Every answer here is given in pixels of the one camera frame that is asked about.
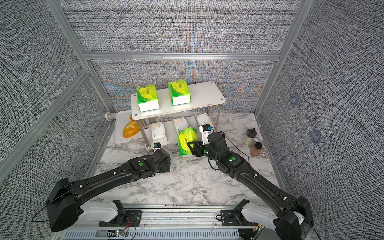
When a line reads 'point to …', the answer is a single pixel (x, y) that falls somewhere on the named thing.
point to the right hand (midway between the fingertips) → (191, 140)
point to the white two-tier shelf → (206, 97)
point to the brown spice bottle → (256, 149)
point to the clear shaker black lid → (249, 138)
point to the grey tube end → (110, 116)
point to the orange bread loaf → (130, 129)
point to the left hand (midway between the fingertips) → (167, 163)
